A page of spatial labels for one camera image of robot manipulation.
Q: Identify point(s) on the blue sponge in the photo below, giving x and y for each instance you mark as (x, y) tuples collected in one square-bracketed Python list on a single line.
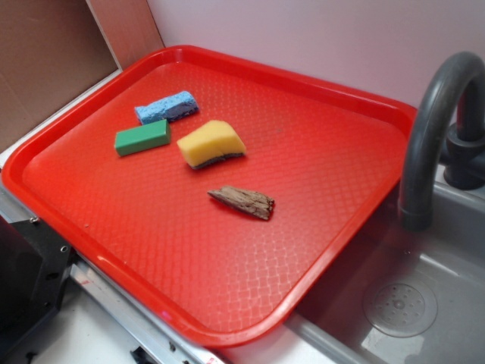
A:
[(170, 108)]

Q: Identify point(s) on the brown wood chip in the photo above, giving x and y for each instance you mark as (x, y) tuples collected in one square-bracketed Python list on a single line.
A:
[(249, 202)]

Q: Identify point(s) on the green block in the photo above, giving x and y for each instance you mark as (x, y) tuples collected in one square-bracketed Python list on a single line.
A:
[(138, 139)]

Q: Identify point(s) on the yellow sponge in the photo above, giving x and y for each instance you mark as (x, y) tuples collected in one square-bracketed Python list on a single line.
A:
[(214, 141)]

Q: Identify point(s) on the grey toy sink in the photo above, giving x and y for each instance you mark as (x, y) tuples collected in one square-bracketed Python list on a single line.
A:
[(395, 296)]

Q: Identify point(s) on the grey toy faucet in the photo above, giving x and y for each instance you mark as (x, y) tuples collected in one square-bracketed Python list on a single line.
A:
[(448, 130)]

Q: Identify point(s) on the brown cardboard panel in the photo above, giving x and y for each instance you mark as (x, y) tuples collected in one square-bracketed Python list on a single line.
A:
[(52, 52)]

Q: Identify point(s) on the red plastic tray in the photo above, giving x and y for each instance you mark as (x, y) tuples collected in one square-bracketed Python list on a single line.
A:
[(327, 154)]

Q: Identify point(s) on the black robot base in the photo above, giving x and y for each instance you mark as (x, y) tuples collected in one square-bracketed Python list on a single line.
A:
[(35, 264)]

